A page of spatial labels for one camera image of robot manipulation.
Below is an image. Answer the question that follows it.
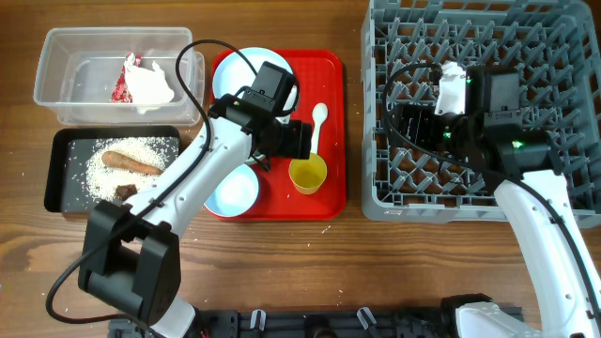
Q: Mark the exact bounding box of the yellow plastic cup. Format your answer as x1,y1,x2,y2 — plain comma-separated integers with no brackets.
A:
288,153,328,194

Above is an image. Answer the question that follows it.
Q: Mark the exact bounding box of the small light blue bowl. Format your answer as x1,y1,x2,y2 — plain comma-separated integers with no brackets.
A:
204,164,259,218

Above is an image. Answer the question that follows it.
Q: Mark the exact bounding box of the white napkin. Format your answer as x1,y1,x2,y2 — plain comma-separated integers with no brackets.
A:
124,53,175,115

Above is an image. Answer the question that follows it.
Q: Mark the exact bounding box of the red snack wrapper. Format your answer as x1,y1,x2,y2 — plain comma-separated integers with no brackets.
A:
111,53,142,103

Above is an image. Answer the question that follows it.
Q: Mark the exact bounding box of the brown food scrap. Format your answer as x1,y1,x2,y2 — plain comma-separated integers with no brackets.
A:
115,184,138,201

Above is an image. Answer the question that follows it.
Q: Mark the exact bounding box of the brown carrot-like food piece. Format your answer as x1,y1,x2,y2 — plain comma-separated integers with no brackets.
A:
101,151,162,176

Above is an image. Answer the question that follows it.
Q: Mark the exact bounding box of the white rice pile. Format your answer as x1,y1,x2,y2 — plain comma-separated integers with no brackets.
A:
68,137,179,205

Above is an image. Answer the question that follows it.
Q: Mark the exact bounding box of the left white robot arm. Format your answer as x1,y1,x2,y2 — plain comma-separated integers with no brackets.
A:
78,62,312,337

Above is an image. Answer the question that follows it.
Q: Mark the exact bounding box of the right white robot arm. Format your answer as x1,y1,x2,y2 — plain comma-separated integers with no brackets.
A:
381,62,600,337

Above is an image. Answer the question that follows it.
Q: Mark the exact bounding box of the grey dishwasher rack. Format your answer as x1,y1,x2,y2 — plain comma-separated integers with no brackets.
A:
361,1,600,228

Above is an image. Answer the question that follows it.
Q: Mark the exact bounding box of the white plastic spoon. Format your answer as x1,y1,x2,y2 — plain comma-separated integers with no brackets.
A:
311,102,328,154

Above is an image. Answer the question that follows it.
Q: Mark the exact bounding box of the large light blue plate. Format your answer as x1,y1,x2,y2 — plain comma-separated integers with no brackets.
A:
212,47,293,99

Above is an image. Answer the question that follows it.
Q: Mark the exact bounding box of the red serving tray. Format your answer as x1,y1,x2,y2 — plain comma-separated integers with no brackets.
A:
231,47,347,222

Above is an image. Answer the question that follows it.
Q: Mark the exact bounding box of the clear plastic bin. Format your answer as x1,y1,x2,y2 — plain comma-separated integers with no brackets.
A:
34,26,205,126

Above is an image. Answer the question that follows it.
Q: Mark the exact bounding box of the black tray bin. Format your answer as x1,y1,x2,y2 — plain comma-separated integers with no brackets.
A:
44,126,180,213

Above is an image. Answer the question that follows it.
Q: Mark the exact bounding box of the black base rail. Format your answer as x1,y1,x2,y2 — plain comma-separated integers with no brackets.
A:
107,307,525,338

